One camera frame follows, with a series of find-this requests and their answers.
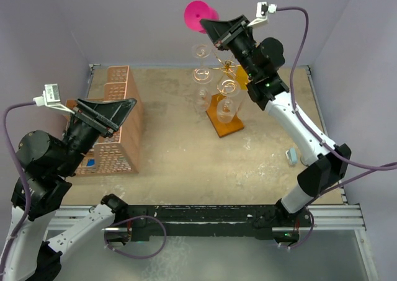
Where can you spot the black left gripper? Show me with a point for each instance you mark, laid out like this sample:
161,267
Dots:
105,116

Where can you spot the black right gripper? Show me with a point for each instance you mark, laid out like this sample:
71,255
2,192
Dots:
223,33

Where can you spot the magenta plastic goblet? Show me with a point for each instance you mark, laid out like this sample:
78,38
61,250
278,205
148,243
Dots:
197,10

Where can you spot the yellow plastic goblet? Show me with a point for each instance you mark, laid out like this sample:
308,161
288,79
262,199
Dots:
241,77

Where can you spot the clear wine glass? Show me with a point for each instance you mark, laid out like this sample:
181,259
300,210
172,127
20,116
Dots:
228,101
202,97

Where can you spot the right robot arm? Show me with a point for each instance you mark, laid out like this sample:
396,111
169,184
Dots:
325,161

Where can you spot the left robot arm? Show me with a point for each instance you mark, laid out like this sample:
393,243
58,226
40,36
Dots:
44,162

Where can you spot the wooden rack base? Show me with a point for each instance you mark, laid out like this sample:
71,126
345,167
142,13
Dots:
222,129

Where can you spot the small light blue box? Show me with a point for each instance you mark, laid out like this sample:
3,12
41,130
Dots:
292,157

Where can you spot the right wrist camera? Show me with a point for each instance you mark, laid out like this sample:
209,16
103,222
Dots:
263,9

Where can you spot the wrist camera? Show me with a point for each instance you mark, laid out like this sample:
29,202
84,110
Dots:
263,9
51,99

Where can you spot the gold wire wine glass rack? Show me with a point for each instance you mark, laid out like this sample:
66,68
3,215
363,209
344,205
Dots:
221,65

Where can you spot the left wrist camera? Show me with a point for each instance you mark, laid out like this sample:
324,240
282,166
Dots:
51,99

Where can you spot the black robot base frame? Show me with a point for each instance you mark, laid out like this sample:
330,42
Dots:
262,222

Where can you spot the aluminium rail frame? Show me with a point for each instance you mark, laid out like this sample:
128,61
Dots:
335,247

